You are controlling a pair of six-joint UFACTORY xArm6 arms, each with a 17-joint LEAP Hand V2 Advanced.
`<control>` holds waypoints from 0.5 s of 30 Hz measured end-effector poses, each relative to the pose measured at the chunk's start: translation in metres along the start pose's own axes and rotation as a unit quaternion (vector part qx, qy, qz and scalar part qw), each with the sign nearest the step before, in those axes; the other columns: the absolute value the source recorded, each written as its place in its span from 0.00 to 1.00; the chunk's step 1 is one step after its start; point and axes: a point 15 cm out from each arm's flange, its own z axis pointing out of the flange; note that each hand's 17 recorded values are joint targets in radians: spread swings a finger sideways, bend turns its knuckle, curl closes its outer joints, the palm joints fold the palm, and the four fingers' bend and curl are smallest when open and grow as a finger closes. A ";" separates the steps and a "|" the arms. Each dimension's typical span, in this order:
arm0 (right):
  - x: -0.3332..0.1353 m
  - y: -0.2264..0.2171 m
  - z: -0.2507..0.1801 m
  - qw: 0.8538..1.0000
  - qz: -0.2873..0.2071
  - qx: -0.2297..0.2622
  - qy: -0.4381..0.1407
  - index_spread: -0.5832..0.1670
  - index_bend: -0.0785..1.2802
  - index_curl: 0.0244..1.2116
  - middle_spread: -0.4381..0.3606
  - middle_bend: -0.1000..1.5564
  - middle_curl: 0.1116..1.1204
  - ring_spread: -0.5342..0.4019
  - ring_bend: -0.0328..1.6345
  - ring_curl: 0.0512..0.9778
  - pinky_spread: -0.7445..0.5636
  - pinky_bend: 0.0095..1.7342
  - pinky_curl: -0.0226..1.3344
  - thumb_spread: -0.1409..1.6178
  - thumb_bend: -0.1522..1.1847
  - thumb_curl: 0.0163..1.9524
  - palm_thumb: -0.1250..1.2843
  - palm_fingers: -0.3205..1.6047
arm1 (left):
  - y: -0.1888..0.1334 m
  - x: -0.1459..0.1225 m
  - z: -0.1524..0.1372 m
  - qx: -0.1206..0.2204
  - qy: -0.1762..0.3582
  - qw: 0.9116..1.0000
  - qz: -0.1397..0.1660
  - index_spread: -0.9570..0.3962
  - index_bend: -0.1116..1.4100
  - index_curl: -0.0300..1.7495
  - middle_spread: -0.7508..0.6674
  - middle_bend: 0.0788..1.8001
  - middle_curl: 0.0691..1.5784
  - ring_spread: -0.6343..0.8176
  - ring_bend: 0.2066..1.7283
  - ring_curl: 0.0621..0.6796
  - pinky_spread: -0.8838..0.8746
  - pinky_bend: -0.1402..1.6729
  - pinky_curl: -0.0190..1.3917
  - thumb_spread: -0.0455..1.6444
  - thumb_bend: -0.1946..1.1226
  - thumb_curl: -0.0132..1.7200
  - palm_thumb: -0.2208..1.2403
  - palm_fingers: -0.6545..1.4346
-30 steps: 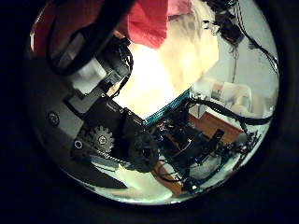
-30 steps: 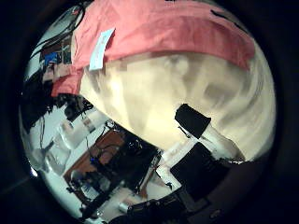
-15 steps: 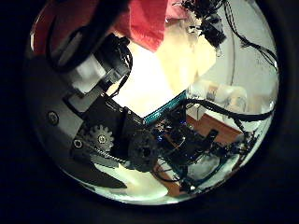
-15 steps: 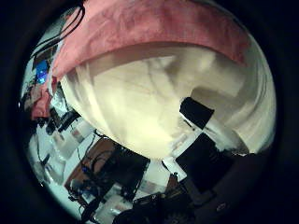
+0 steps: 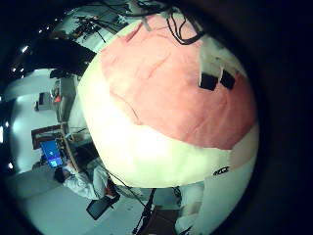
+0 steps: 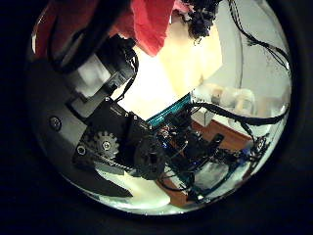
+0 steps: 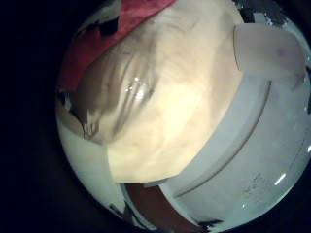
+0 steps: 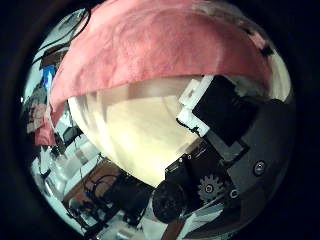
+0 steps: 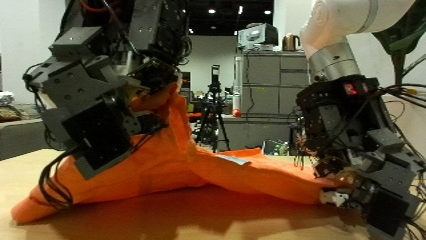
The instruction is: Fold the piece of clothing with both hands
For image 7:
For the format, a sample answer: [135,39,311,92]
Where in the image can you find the orange button shirt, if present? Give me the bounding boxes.
[57,0,178,93]

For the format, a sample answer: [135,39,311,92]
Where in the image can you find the white cylindrical planter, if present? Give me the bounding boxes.
[232,23,307,90]

